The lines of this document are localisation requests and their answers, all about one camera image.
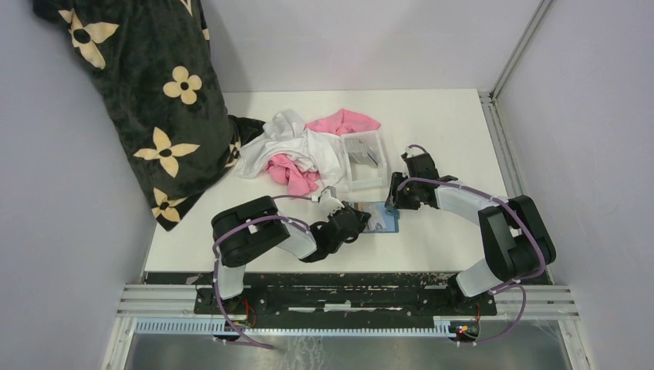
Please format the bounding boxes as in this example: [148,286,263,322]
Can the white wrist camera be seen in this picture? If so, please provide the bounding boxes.
[403,146,420,158]
[318,186,344,214]

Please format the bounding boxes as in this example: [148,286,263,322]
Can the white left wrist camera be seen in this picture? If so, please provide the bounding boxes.
[318,186,344,214]

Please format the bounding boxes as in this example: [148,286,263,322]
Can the stack of credit cards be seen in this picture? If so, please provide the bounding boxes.
[344,138,379,168]

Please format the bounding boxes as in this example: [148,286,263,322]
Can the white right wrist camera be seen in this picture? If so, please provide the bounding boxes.
[403,146,420,158]

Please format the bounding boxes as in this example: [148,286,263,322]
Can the pink cloth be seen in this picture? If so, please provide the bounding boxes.
[264,109,380,196]

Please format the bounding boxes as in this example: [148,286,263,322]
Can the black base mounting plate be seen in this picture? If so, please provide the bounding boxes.
[194,272,497,329]

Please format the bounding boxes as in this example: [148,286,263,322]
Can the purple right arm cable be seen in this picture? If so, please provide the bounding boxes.
[397,143,548,345]

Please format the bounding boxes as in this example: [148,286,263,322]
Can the light picture credit card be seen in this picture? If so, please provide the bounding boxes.
[366,209,396,234]

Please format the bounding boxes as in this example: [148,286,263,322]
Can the black floral blanket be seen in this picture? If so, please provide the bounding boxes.
[32,1,263,230]

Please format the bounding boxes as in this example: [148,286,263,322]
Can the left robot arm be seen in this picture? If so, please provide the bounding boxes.
[211,189,372,314]

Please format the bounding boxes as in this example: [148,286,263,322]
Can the blue leather card holder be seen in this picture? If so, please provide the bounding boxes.
[353,201,399,234]

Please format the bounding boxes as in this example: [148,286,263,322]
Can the white cloth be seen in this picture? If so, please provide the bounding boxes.
[235,109,346,196]

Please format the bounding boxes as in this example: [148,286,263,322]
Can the clear plastic tray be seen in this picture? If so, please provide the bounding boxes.
[336,130,390,192]

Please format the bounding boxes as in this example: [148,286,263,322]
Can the aluminium frame rail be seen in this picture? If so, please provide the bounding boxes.
[101,284,592,369]

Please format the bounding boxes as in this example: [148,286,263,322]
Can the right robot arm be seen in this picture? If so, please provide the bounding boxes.
[386,145,557,315]

